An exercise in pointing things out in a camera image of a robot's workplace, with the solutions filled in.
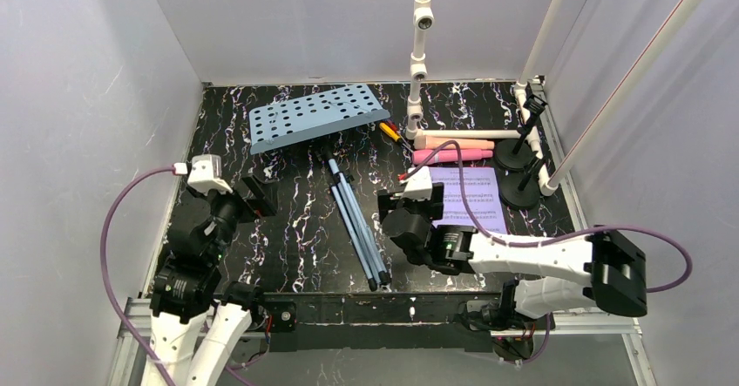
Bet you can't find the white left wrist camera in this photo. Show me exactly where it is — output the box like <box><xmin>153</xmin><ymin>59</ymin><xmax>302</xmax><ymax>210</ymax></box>
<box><xmin>173</xmin><ymin>154</ymin><xmax>234</xmax><ymax>195</ymax></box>

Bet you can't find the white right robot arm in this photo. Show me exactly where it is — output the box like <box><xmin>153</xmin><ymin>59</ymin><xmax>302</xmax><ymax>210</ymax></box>
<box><xmin>377</xmin><ymin>183</ymin><xmax>647</xmax><ymax>330</ymax></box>

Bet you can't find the lavender sheet music page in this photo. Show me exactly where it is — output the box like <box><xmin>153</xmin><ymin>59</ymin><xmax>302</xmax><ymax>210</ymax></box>
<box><xmin>430</xmin><ymin>167</ymin><xmax>507</xmax><ymax>234</ymax></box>

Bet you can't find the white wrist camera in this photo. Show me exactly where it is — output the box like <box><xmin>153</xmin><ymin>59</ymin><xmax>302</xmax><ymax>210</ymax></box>
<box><xmin>173</xmin><ymin>154</ymin><xmax>234</xmax><ymax>195</ymax></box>
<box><xmin>401</xmin><ymin>166</ymin><xmax>433</xmax><ymax>201</ymax></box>

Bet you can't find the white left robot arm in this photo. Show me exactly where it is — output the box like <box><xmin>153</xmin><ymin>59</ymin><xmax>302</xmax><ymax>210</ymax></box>
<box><xmin>141</xmin><ymin>174</ymin><xmax>277</xmax><ymax>385</ymax></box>

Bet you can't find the white PVC pipe frame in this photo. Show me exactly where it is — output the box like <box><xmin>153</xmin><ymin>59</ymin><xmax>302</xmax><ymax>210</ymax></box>
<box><xmin>403</xmin><ymin>0</ymin><xmax>579</xmax><ymax>197</ymax></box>

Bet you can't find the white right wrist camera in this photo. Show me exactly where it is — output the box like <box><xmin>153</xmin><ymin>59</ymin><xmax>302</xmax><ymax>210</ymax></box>
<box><xmin>401</xmin><ymin>166</ymin><xmax>433</xmax><ymax>201</ymax></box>

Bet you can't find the black round microphone stand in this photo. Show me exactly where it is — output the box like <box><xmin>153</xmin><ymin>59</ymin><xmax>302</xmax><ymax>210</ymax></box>
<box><xmin>498</xmin><ymin>157</ymin><xmax>545</xmax><ymax>210</ymax></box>

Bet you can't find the light blue music stand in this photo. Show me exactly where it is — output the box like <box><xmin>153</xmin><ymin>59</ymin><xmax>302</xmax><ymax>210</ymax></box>
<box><xmin>247</xmin><ymin>84</ymin><xmax>391</xmax><ymax>291</ymax></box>

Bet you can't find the white diagonal pole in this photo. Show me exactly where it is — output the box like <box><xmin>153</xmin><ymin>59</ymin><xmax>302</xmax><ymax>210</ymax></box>
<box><xmin>546</xmin><ymin>0</ymin><xmax>702</xmax><ymax>188</ymax></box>

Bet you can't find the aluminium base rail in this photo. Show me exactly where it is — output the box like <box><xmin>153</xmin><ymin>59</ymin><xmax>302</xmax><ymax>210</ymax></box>
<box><xmin>107</xmin><ymin>77</ymin><xmax>658</xmax><ymax>386</ymax></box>

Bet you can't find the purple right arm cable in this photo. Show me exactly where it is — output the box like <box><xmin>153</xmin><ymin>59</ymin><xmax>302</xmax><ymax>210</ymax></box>
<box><xmin>403</xmin><ymin>139</ymin><xmax>694</xmax><ymax>365</ymax></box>

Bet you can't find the beige toy microphone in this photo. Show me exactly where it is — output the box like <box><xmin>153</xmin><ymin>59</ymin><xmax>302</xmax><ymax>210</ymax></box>
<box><xmin>413</xmin><ymin>136</ymin><xmax>495</xmax><ymax>151</ymax></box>

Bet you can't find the pink toy microphone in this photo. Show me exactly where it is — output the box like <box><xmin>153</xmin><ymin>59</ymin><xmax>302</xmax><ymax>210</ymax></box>
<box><xmin>411</xmin><ymin>149</ymin><xmax>493</xmax><ymax>165</ymax></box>

